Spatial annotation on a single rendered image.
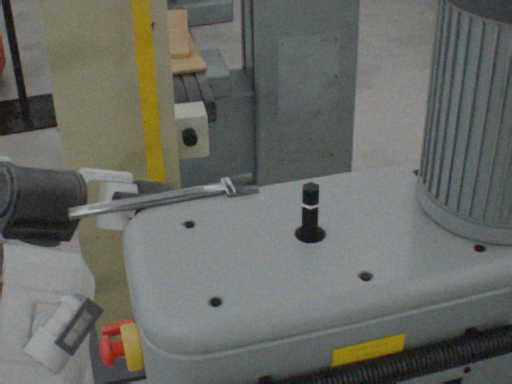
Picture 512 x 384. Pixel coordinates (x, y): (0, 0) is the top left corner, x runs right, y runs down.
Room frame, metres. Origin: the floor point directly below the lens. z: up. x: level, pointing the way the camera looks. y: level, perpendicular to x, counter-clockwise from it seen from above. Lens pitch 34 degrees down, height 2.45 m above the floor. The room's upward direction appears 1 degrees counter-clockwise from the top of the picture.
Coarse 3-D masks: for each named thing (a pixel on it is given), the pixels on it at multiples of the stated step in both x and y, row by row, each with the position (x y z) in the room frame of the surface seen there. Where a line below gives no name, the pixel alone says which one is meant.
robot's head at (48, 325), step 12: (60, 300) 0.86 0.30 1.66; (48, 312) 0.88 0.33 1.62; (60, 312) 0.84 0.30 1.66; (72, 312) 0.84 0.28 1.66; (84, 312) 0.84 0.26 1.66; (36, 324) 0.86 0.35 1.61; (48, 324) 0.83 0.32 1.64; (60, 324) 0.82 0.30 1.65; (84, 324) 0.84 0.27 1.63; (36, 336) 0.81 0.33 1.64; (48, 336) 0.80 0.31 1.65; (72, 336) 0.82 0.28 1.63; (36, 348) 0.79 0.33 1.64; (48, 348) 0.79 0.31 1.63; (36, 360) 0.80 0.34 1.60; (48, 360) 0.77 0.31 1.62; (60, 360) 0.78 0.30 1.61
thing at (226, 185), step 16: (240, 176) 0.84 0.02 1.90; (160, 192) 0.81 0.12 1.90; (176, 192) 0.81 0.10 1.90; (192, 192) 0.81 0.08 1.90; (208, 192) 0.81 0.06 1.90; (224, 192) 0.81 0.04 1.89; (240, 192) 0.81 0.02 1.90; (256, 192) 0.81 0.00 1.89; (80, 208) 0.78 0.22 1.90; (96, 208) 0.78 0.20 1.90; (112, 208) 0.78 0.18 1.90; (128, 208) 0.78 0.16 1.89
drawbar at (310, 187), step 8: (304, 184) 0.73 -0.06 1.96; (312, 184) 0.73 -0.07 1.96; (304, 192) 0.72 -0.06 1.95; (312, 192) 0.72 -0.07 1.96; (304, 200) 0.72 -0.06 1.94; (312, 200) 0.72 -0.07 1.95; (304, 208) 0.72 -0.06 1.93; (312, 208) 0.72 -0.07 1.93; (304, 216) 0.72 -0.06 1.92; (312, 216) 0.72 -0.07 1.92; (304, 224) 0.72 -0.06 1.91; (312, 224) 0.72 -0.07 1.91; (304, 232) 0.72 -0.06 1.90; (312, 232) 0.72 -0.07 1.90; (304, 240) 0.72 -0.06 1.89; (312, 240) 0.72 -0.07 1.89
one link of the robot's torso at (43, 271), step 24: (0, 240) 1.00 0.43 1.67; (24, 240) 0.99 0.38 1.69; (48, 240) 1.01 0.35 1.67; (0, 264) 0.92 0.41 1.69; (24, 264) 0.94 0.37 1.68; (48, 264) 0.95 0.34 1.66; (72, 264) 0.97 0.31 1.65; (0, 288) 0.90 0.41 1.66; (24, 288) 0.91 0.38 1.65; (48, 288) 0.93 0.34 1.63; (72, 288) 0.94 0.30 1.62; (0, 312) 0.87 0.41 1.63; (24, 312) 0.89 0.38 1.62; (0, 336) 0.85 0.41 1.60; (24, 336) 0.86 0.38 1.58; (0, 360) 0.82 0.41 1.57; (24, 360) 0.84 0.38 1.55; (72, 360) 0.87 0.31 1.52
